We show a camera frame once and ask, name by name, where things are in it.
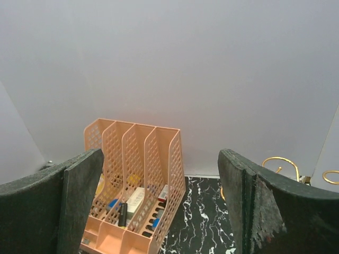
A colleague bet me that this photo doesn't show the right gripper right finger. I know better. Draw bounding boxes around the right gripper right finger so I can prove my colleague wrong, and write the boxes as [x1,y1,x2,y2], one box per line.
[218,149,338,253]

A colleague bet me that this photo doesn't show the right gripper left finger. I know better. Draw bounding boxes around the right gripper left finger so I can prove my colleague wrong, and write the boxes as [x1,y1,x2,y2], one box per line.
[1,149,104,253]

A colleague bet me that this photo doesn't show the yellow spiral notebook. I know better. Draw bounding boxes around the yellow spiral notebook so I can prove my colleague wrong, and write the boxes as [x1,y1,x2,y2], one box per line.
[95,174,105,197]

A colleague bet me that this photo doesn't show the blue grey stamp left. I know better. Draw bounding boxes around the blue grey stamp left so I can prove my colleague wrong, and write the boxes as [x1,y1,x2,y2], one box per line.
[106,199,118,212]

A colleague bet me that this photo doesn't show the blue grey stamp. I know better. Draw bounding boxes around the blue grey stamp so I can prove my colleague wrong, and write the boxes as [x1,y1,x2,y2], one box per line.
[106,199,118,212]
[151,218,160,231]

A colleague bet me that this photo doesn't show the black marker block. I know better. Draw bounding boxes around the black marker block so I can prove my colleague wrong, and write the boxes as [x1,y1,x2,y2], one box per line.
[118,203,128,228]

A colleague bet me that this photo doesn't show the white paper box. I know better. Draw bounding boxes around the white paper box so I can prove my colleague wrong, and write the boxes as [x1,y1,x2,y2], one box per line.
[127,187,145,216]

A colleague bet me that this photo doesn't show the yellow grey eraser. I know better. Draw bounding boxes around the yellow grey eraser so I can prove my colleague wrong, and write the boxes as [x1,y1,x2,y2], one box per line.
[127,174,142,187]

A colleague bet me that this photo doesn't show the peach plastic file organizer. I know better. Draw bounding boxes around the peach plastic file organizer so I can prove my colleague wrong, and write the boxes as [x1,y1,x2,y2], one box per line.
[80,119,186,253]

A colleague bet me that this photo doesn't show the red white small box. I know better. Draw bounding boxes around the red white small box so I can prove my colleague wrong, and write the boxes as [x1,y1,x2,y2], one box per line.
[158,184,168,202]

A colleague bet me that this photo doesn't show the blue grey stamp right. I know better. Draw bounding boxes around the blue grey stamp right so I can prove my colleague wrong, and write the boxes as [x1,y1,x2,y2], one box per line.
[151,218,160,231]

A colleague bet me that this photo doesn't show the gold wire glass rack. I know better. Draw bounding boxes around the gold wire glass rack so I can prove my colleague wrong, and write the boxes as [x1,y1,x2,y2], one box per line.
[218,149,338,206]

